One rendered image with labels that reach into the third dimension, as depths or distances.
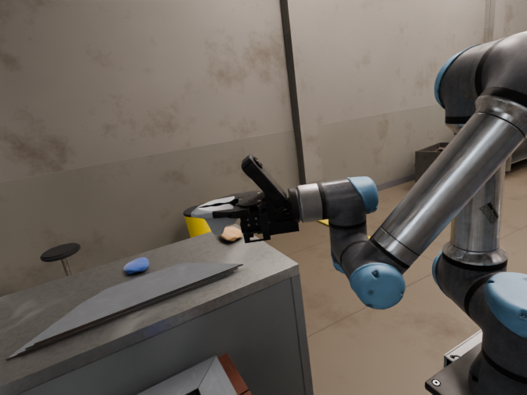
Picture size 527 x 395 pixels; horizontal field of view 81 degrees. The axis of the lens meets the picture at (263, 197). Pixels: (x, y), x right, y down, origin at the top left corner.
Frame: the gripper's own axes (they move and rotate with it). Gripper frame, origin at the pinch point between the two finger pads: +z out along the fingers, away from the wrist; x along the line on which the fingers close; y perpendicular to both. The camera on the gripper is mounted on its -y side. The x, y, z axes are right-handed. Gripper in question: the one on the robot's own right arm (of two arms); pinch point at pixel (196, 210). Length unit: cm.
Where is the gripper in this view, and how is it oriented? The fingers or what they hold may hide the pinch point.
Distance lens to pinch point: 62.6
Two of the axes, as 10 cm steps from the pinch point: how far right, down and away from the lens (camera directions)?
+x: -0.4, -3.9, 9.2
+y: 1.5, 9.1, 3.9
